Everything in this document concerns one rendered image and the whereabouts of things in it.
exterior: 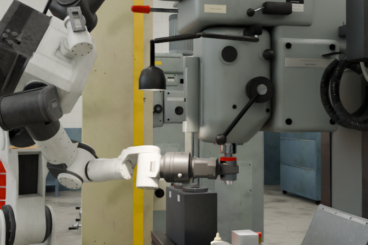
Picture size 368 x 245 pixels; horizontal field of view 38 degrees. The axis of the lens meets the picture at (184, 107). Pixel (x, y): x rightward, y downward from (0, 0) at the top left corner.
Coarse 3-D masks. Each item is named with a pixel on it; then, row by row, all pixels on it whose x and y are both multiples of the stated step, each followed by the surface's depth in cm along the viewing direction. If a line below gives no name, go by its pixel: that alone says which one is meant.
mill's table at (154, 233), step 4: (152, 232) 206; (156, 232) 206; (160, 232) 206; (164, 232) 211; (152, 236) 206; (156, 236) 199; (160, 236) 199; (164, 236) 199; (152, 240) 209; (156, 240) 198; (160, 240) 193; (164, 240) 193; (168, 240) 193; (152, 244) 206; (156, 244) 203; (160, 244) 190; (164, 244) 186; (168, 244) 186; (172, 244) 186; (176, 244) 194
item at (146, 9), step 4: (132, 8) 156; (136, 8) 156; (140, 8) 156; (144, 8) 156; (148, 8) 157; (152, 8) 157; (156, 8) 158; (160, 8) 158; (164, 8) 159; (136, 12) 157; (140, 12) 157; (144, 12) 157; (148, 12) 157; (164, 12) 159; (168, 12) 159; (172, 12) 159; (176, 12) 159
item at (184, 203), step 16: (176, 192) 187; (192, 192) 182; (208, 192) 182; (176, 208) 187; (192, 208) 180; (208, 208) 182; (176, 224) 187; (192, 224) 180; (208, 224) 182; (176, 240) 187; (192, 240) 180; (208, 240) 181
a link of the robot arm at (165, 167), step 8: (168, 152) 153; (144, 160) 152; (152, 160) 152; (160, 160) 152; (168, 160) 150; (144, 168) 151; (152, 168) 151; (160, 168) 151; (168, 168) 150; (136, 176) 153; (144, 176) 151; (152, 176) 150; (160, 176) 152; (168, 176) 150; (136, 184) 152; (144, 184) 150; (152, 184) 150
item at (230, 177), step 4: (220, 160) 152; (228, 164) 150; (232, 164) 150; (236, 164) 151; (220, 176) 152; (224, 176) 150; (228, 176) 150; (232, 176) 150; (236, 176) 151; (224, 180) 150; (228, 180) 150; (232, 180) 150
